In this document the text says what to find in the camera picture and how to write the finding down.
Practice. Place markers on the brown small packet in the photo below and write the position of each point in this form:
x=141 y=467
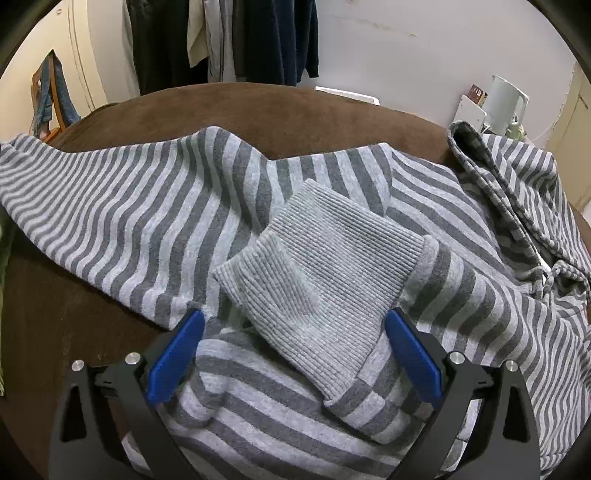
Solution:
x=476 y=94

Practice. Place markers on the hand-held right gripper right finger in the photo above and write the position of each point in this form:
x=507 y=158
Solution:
x=413 y=360

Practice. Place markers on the white electric kettle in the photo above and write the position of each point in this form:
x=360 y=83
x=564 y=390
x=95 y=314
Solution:
x=501 y=104

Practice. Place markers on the light grey hanging shirt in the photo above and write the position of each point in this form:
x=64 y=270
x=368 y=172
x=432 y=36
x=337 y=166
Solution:
x=224 y=37

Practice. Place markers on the black hanging garment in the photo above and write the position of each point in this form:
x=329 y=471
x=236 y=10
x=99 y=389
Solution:
x=157 y=41

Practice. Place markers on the cream hanging garment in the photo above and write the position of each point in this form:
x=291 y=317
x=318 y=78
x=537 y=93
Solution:
x=197 y=37

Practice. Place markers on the cream door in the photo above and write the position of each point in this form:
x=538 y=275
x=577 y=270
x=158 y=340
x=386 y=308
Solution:
x=575 y=124
x=41 y=27

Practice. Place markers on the white storage bin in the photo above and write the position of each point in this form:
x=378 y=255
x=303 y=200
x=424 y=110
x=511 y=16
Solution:
x=346 y=93

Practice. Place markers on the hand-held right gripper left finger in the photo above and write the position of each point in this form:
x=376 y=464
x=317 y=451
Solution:
x=178 y=357

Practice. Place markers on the white small cabinet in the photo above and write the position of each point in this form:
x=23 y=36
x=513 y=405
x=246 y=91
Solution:
x=471 y=113

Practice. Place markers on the grey striped hoodie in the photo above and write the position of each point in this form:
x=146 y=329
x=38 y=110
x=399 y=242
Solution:
x=138 y=194

